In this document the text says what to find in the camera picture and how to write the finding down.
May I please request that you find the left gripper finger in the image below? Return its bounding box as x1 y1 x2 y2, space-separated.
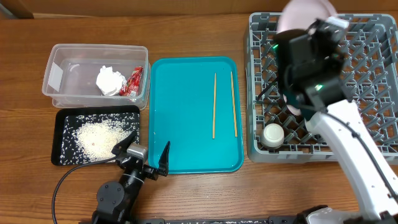
157 141 170 177
111 131 137 156

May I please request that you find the white round plate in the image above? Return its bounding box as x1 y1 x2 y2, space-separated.
277 0 337 33

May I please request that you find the red snack wrapper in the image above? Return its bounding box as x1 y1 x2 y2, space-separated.
119 67 144 96

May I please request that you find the white napkin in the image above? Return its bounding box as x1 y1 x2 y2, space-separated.
96 65 127 96

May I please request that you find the pink bowl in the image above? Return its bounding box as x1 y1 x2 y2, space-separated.
283 95 301 116

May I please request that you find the wooden chopstick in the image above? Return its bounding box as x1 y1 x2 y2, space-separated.
230 71 238 137
212 73 217 139

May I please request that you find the white plastic cup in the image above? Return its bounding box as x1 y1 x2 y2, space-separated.
260 123 284 149

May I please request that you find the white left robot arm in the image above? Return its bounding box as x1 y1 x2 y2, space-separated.
91 133 170 223

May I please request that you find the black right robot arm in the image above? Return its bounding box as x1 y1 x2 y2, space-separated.
274 17 397 223

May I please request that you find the spilled rice pile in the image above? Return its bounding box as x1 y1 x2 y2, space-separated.
57 113 140 166

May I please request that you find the black tray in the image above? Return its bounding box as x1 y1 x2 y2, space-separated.
51 106 140 166

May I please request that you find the teal serving tray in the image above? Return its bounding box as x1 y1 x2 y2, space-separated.
148 56 244 174

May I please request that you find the clear plastic bin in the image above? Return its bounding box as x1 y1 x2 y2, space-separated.
42 44 150 110

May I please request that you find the grey dish rack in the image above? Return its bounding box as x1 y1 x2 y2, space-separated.
243 12 397 165

